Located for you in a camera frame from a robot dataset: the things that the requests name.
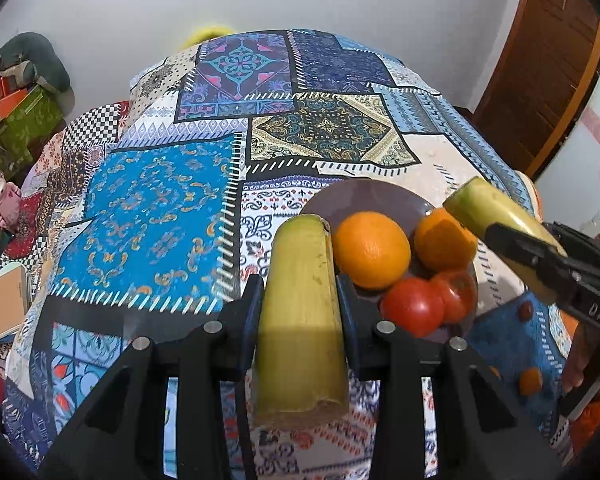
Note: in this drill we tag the black white checkered blanket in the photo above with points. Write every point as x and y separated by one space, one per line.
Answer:
95 120

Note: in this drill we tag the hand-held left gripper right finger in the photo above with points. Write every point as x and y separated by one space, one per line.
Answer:
345 310

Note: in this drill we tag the pink toy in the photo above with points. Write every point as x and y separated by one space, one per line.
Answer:
0 195

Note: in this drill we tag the green box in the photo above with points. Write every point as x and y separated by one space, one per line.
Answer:
25 120

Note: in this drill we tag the grey pillow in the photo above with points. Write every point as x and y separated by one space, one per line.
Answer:
35 52

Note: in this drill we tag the red tomato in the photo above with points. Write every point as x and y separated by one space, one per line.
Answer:
457 295
412 306

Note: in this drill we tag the tan cardboard box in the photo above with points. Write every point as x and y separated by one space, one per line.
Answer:
2 305

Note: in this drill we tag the yellow-green sugarcane piece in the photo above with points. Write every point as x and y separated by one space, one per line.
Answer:
475 205
300 285

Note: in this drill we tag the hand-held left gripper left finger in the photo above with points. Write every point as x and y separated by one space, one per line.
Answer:
252 310

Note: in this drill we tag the purple round plate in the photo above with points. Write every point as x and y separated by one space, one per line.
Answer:
360 200

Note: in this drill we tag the dark red jujube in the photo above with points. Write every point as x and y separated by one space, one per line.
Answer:
525 310

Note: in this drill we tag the brown wooden door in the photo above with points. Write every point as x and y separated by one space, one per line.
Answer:
545 60

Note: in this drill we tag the large orange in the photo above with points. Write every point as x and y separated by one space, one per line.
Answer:
445 240
372 250

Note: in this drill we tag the patchwork printed blanket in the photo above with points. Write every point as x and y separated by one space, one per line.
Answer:
155 220

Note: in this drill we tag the person's right hand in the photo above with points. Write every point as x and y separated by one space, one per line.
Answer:
576 357

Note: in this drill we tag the small tangerine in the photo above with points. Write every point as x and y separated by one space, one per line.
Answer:
530 381

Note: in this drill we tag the yellow stool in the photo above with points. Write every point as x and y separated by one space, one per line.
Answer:
205 35

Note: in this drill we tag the orange box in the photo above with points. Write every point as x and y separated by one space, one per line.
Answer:
10 100

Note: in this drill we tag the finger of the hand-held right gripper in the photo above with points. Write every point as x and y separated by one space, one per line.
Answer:
577 240
520 247

